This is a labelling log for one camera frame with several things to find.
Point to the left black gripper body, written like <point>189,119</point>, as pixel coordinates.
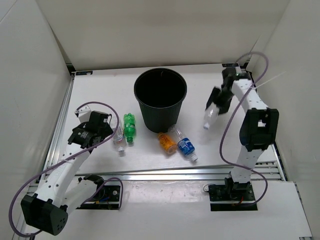
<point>106,131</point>

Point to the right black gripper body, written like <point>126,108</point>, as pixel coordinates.
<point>224,94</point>

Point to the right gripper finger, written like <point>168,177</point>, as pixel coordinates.
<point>224,108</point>
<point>214,94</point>

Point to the clear plastic bottle white cap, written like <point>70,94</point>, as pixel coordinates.
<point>210,116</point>

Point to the clear bottle red label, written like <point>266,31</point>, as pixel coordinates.
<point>119,141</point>

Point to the green plastic bottle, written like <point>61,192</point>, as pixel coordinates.
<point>129,127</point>

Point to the clear bottle blue label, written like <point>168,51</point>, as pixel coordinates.
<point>183,143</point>

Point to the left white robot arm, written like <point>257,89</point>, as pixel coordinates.
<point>49,207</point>

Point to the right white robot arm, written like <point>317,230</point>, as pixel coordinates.
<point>256,134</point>

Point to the black plastic bin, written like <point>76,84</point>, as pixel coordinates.
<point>160,93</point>

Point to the orange plastic bottle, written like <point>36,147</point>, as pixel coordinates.
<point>167,143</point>

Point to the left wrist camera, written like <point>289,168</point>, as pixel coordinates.
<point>83,114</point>

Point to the white cable tie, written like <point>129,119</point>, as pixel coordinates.
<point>271,79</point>

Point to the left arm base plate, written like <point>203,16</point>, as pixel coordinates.
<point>110,197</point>

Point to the aluminium frame rail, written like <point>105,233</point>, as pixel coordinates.
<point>164,195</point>

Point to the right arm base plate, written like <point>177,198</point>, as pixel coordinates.
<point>230,197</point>

